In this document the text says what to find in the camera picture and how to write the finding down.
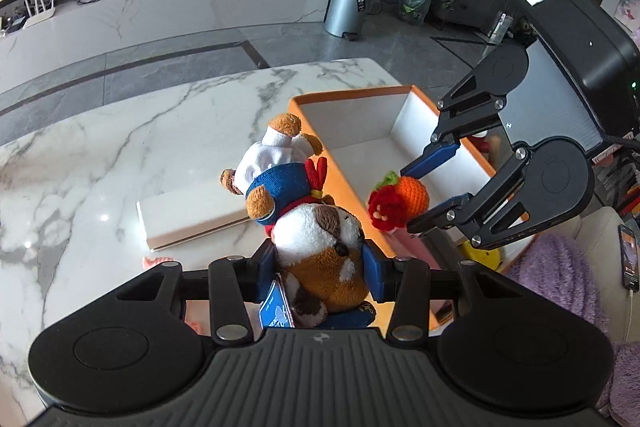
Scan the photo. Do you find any silver trash can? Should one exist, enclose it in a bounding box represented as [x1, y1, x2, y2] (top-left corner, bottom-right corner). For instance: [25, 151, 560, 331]
[324, 0, 373, 41]

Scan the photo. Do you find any orange white storage box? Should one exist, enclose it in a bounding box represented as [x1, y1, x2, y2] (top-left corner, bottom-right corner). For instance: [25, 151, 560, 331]
[286, 84, 532, 333]

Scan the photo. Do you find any white flat box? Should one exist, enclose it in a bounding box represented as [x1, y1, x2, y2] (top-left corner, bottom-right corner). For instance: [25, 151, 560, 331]
[137, 179, 248, 251]

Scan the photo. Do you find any red white mug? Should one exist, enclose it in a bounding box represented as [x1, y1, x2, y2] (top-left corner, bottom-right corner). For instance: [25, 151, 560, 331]
[469, 131, 496, 156]

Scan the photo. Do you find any yellow toy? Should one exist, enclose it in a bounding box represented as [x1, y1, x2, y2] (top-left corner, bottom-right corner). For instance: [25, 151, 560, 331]
[459, 241, 502, 271]

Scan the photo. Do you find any crochet orange strawberry toy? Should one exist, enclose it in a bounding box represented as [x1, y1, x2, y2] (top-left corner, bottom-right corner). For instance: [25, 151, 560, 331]
[368, 171, 430, 232]

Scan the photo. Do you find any white wifi router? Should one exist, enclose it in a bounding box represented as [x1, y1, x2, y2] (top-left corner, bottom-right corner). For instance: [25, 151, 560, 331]
[23, 0, 56, 28]

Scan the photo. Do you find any plush dog toy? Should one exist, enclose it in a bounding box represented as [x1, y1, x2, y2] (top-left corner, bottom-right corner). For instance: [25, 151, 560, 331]
[220, 113, 376, 329]

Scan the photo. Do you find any smartphone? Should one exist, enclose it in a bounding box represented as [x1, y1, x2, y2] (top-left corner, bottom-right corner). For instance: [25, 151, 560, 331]
[618, 225, 639, 293]

